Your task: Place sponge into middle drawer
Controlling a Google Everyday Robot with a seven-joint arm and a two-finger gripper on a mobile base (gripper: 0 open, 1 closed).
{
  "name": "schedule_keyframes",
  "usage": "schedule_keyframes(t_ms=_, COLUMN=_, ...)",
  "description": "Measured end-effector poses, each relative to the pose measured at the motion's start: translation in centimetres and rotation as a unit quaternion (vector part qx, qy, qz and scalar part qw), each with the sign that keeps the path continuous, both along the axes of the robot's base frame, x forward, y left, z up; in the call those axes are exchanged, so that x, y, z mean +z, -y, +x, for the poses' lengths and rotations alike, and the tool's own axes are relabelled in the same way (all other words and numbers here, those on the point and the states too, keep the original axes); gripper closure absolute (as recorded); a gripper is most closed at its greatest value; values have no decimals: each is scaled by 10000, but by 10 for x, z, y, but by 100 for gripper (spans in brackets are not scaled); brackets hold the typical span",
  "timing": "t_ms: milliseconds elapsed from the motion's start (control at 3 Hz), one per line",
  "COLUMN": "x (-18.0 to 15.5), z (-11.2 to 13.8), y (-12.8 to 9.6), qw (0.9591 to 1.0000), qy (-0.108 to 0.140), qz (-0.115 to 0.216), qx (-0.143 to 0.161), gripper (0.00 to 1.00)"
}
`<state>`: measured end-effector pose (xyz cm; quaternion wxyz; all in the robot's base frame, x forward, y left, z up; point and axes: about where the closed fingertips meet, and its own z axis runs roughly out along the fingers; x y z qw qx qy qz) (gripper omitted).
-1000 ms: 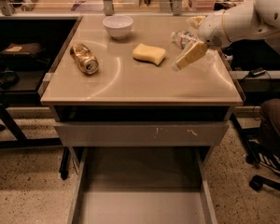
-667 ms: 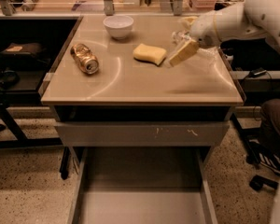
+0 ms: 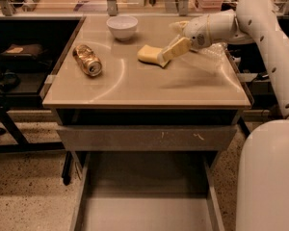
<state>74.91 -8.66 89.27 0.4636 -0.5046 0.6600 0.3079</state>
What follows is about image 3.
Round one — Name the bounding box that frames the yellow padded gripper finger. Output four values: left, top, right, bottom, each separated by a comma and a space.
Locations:
162, 37, 192, 62
170, 21, 189, 35

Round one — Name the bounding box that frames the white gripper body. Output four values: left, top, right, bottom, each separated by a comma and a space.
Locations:
183, 15, 212, 51

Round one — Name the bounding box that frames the yellow sponge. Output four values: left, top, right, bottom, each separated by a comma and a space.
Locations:
137, 44, 169, 67

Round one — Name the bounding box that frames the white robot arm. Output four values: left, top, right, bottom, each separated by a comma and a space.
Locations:
163, 0, 289, 231

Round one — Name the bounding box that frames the beige drawer cabinet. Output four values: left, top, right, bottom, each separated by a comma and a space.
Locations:
41, 14, 252, 152

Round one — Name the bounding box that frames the closed top drawer front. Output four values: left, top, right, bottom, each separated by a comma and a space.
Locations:
57, 125, 237, 151

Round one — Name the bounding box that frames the open middle drawer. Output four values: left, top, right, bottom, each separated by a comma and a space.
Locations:
69, 152, 225, 231

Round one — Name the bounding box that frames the clear plastic water bottle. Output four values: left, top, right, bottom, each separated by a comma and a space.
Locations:
197, 42, 227, 59

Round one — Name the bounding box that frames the white ceramic bowl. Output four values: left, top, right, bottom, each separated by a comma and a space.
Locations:
106, 15, 138, 40

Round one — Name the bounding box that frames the crushed gold soda can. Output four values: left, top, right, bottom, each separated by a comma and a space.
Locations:
72, 44, 102, 77

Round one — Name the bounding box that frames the black bag on shelf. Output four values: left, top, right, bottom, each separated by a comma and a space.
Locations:
0, 43, 43, 68

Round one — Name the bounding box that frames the dark side table frame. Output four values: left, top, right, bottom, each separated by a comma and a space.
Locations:
0, 16, 83, 153

